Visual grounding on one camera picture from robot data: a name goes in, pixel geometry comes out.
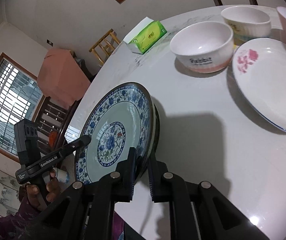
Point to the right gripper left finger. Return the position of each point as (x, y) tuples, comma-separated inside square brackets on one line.
[(129, 175)]

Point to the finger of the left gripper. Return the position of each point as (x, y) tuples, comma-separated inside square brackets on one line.
[(75, 145)]

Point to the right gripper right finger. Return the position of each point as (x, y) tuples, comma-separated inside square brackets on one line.
[(154, 178)]

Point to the blue floral plate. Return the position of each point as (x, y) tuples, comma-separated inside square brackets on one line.
[(125, 117)]

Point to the white pink Rabbit bowl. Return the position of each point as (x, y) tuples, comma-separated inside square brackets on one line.
[(204, 47)]

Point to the white rose plate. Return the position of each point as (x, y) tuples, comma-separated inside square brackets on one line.
[(259, 68)]

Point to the white blue ribbed bowl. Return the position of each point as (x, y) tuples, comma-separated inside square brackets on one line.
[(247, 23)]

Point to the person's left hand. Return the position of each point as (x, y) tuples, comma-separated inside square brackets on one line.
[(35, 194)]

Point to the dark chair at left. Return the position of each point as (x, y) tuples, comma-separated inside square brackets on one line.
[(52, 122)]

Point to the light bamboo chair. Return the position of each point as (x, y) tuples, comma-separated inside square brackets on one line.
[(105, 46)]

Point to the green tissue box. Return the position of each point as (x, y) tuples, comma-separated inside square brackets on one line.
[(144, 35)]

